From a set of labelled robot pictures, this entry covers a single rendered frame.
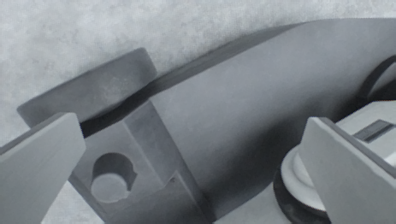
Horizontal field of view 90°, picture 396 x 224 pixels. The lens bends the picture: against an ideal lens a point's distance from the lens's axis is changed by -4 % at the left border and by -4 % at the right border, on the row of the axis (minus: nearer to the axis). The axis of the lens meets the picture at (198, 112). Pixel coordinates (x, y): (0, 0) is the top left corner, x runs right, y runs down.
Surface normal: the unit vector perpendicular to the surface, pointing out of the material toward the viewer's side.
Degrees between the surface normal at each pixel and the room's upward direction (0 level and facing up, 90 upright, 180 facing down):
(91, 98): 12
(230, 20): 0
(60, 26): 0
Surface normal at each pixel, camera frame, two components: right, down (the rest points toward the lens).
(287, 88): 0.23, 0.29
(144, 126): 0.79, -0.11
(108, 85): 0.57, 0.05
